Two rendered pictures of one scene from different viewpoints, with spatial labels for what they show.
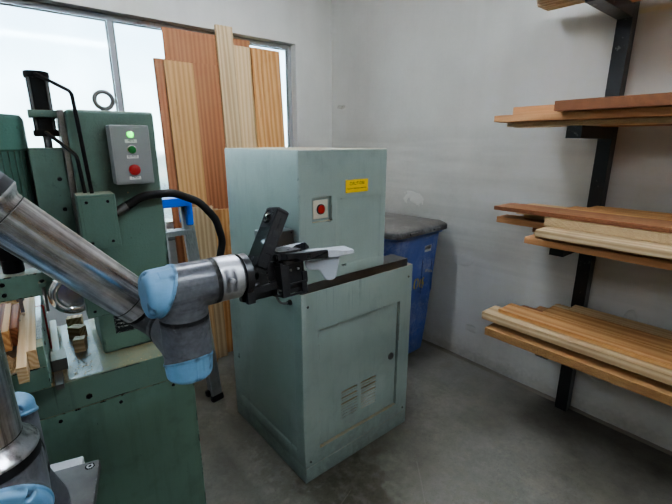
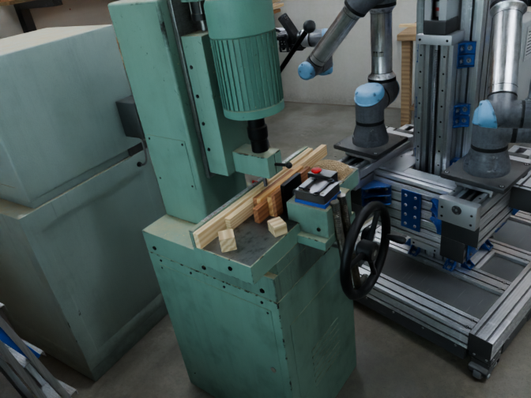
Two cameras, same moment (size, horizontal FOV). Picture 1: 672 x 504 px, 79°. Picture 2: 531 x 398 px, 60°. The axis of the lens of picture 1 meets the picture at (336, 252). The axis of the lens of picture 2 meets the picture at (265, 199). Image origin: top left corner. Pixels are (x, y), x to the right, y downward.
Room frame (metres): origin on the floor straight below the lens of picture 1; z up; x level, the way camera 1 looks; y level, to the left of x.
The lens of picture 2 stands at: (1.41, 2.16, 1.61)
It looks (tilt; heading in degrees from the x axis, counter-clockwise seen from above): 29 degrees down; 257
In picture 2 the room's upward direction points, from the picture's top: 9 degrees counter-clockwise
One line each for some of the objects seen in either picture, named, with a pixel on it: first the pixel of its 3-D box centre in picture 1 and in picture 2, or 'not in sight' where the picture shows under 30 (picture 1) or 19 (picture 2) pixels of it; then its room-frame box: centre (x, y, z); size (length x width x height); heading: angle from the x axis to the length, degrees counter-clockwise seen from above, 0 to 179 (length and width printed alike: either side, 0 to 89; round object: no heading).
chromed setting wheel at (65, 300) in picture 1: (74, 292); not in sight; (1.09, 0.75, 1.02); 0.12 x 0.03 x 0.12; 126
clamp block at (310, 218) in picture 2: not in sight; (319, 208); (1.00, 1.08, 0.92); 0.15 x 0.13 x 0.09; 36
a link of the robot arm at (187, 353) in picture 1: (183, 341); (321, 61); (0.61, 0.25, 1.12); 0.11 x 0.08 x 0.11; 39
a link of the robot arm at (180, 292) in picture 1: (180, 289); (322, 39); (0.60, 0.24, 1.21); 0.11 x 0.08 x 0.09; 129
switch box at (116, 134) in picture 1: (130, 154); not in sight; (1.19, 0.58, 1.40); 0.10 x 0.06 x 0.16; 126
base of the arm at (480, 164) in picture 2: not in sight; (487, 155); (0.33, 0.98, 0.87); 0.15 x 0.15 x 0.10
